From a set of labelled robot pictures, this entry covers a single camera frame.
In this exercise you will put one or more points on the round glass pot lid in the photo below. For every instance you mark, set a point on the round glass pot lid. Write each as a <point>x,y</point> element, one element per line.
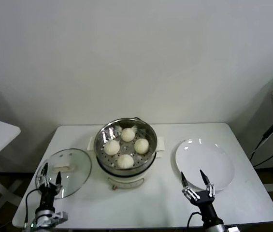
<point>78,166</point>

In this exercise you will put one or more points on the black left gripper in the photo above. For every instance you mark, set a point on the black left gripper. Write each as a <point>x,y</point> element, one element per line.
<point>47,195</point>

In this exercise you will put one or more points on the round white plate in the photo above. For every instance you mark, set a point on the round white plate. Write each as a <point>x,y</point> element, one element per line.
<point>204,159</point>

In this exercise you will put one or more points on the perforated steel steamer basket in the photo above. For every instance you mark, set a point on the perforated steel steamer basket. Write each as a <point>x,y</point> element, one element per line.
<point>102,145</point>

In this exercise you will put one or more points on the white steamed baozi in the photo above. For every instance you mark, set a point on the white steamed baozi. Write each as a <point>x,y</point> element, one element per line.
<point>141,146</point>
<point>125,161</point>
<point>112,147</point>
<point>127,134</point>

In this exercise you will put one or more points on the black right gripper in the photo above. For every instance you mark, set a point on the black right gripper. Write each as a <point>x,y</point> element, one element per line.
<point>205,200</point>

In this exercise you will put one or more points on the small white side table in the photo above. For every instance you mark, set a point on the small white side table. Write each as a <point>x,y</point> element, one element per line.
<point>4,135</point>

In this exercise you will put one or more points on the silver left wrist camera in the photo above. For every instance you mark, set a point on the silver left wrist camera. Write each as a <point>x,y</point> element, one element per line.
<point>60,216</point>

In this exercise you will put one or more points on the cream electric cooking pot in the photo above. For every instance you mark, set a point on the cream electric cooking pot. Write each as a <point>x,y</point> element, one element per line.
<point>124,182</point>

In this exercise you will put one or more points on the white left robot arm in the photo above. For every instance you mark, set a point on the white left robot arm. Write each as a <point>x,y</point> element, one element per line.
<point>43,216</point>

